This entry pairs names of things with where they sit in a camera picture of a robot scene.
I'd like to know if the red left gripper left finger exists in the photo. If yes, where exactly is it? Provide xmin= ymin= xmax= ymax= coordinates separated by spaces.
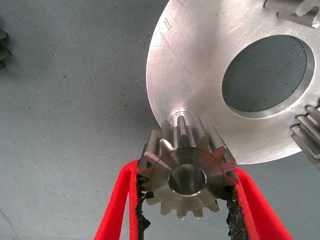
xmin=93 ymin=158 xmax=152 ymax=240

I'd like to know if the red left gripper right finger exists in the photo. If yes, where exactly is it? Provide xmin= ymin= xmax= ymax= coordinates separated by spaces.
xmin=223 ymin=166 xmax=295 ymax=240

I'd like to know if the small steel gear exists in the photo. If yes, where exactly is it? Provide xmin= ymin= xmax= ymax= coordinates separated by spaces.
xmin=289 ymin=97 xmax=320 ymax=173
xmin=263 ymin=0 xmax=320 ymax=29
xmin=137 ymin=117 xmax=240 ymax=221

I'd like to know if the larger steel gear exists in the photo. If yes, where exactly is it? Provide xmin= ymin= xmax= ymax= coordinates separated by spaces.
xmin=0 ymin=28 xmax=12 ymax=73

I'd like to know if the dark grey table cloth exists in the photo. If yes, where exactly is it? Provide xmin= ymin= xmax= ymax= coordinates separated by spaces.
xmin=0 ymin=0 xmax=320 ymax=240

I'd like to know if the round metal plate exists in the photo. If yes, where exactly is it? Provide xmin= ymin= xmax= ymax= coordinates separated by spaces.
xmin=145 ymin=0 xmax=320 ymax=166

